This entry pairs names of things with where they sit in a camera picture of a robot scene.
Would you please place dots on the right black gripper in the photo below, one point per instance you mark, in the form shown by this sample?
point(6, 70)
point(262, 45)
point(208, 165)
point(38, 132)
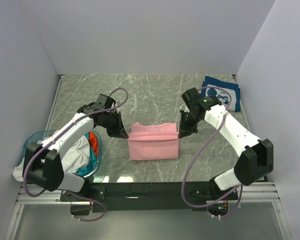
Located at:
point(185, 130)

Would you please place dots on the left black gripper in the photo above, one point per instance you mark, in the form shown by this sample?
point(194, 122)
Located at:
point(118, 131)

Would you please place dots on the pink t shirt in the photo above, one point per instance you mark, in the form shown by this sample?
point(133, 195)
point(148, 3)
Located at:
point(153, 142)

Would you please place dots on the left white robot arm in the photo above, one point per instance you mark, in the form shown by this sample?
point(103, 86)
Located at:
point(43, 161)

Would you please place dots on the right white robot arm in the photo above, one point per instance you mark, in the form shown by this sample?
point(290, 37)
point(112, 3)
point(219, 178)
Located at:
point(255, 156)

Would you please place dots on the orange t shirt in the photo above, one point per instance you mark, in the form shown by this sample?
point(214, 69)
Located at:
point(93, 143)

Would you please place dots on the blue plastic laundry basket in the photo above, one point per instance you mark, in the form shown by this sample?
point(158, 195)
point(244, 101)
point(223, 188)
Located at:
point(36, 138)

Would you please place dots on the white t shirt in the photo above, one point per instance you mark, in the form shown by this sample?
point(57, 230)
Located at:
point(77, 157)

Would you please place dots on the teal t shirt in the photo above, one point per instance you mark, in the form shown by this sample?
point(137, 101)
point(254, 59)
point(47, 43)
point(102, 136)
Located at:
point(93, 164)

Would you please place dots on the folded blue printed t shirt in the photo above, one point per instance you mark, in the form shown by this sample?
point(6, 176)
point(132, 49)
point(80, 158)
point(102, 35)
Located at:
point(228, 93)

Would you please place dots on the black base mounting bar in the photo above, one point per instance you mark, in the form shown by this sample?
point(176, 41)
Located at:
point(133, 196)

